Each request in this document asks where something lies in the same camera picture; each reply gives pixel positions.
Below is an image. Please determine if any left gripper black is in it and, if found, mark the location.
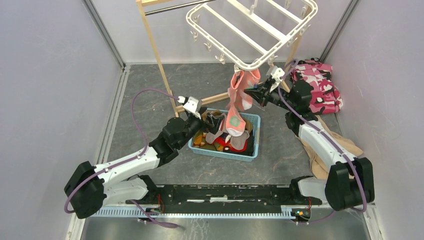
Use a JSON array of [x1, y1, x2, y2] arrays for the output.
[[176, 106, 224, 149]]

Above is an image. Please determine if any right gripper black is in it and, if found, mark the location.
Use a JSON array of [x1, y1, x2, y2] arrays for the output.
[[244, 78, 295, 112]]

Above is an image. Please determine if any pink sock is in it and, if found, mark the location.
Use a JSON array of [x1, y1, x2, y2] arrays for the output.
[[235, 68, 262, 112], [225, 70, 246, 137]]

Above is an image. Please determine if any white clip hanger frame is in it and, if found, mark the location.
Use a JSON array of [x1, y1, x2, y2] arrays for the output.
[[185, 0, 318, 71]]

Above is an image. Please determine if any grey brown striped sock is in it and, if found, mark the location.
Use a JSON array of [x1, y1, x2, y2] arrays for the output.
[[205, 130, 250, 153]]

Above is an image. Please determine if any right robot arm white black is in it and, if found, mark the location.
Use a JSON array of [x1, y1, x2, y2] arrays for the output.
[[244, 79, 375, 212]]

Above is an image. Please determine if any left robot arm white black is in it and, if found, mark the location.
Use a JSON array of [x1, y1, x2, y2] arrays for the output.
[[64, 111, 224, 219]]

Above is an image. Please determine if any red sock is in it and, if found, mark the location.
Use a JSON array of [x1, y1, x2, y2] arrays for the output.
[[213, 137, 248, 153]]

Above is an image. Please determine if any olive yellow sock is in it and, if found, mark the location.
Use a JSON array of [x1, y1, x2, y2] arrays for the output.
[[192, 131, 217, 151]]

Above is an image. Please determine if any blue plastic basket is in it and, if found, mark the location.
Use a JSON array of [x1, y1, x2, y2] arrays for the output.
[[188, 113, 261, 162]]

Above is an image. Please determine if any pink camouflage bag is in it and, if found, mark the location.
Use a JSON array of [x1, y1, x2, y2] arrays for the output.
[[291, 58, 343, 115]]

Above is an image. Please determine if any beige cloth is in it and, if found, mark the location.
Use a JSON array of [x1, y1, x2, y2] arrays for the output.
[[297, 115, 364, 180]]

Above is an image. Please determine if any black metal rod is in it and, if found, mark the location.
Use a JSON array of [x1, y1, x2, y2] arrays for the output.
[[145, 0, 214, 16]]

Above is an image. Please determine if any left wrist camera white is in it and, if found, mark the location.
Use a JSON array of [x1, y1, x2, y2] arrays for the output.
[[177, 96, 202, 119]]

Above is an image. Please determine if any wooden rack frame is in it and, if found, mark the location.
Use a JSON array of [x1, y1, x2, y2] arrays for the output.
[[135, 0, 317, 117]]

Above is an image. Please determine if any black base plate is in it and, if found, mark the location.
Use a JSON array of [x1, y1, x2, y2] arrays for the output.
[[137, 184, 322, 214]]

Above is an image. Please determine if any toothed cable rail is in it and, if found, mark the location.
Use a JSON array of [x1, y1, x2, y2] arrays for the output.
[[91, 206, 296, 220]]

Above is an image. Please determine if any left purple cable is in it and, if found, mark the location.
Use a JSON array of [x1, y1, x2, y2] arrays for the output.
[[64, 88, 180, 214]]

